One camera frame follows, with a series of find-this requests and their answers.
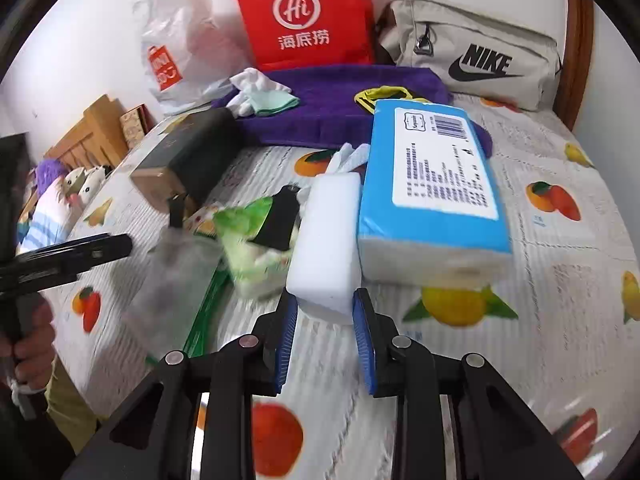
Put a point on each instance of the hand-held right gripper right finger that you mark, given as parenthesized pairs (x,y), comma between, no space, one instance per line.
(361,345)

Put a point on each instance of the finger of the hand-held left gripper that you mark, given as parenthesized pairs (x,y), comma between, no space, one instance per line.
(75,255)

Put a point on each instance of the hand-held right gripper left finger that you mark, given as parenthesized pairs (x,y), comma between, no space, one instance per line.
(287,340)

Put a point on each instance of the green tissue packet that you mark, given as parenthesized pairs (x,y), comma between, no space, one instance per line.
(250,260)

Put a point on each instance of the translucent plastic pouch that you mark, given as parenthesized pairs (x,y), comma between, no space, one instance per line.
(170,285)

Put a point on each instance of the white sponge block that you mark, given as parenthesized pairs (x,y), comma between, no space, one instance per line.
(327,240)

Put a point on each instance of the person's left hand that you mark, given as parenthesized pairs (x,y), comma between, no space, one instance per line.
(35,350)

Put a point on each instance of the blue striped cloth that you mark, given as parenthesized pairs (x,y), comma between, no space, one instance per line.
(45,215)

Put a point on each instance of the purple plush toy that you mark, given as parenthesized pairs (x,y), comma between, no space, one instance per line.
(47,172)

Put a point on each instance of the white plush toy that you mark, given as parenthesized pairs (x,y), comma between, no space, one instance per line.
(85,182)

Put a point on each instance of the flat green packet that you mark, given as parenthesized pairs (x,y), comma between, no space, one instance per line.
(207,305)

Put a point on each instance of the wooden stool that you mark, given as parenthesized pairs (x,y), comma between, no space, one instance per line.
(90,130)

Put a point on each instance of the small printed sachet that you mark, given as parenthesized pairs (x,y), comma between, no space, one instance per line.
(201,220)

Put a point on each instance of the patterned box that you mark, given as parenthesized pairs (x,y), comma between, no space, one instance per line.
(135,125)

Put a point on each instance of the olive trousers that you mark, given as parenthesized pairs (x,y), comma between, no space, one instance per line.
(67,410)

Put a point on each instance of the black box with gold end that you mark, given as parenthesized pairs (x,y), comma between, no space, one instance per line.
(195,155)

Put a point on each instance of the blue tissue pack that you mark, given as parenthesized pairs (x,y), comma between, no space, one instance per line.
(430,185)

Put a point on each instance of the white crumpled tissue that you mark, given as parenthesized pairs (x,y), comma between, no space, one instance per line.
(350,157)

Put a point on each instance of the fruit print sheet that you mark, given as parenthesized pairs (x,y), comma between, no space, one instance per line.
(550,270)

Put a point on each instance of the white plastic bag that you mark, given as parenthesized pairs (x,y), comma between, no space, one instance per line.
(175,35)

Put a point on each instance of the purple towel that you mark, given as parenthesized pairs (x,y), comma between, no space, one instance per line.
(320,105)

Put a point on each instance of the teal cloth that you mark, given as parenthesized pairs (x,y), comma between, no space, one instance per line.
(275,101)

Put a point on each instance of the white crumpled cloth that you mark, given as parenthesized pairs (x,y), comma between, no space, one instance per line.
(247,82)

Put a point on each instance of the beige waist bag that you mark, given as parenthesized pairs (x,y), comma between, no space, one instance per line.
(470,50)

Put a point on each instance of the red paper bag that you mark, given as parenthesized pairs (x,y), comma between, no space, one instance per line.
(305,15)

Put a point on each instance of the wooden headboard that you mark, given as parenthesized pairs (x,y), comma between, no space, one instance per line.
(575,50)

